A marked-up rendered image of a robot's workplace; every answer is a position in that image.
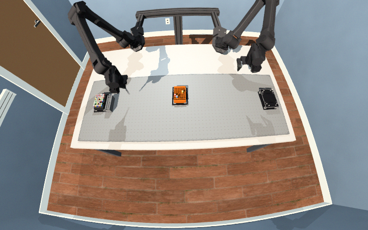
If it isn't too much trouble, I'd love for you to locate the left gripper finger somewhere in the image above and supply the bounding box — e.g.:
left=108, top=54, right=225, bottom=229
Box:
left=237, top=62, right=242, bottom=71

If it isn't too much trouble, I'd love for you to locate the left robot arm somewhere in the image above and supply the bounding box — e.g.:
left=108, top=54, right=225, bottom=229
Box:
left=215, top=0, right=279, bottom=73

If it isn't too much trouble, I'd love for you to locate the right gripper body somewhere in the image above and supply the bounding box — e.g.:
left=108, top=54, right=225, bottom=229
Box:
left=119, top=75, right=128, bottom=86

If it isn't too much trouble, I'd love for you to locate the orange tube rack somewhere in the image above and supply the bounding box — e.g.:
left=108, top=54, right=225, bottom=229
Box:
left=174, top=86, right=186, bottom=103

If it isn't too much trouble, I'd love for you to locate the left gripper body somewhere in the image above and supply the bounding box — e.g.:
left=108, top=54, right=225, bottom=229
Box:
left=237, top=56, right=247, bottom=65

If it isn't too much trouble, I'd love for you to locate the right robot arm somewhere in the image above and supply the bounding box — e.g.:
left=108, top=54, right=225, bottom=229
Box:
left=68, top=1, right=142, bottom=94

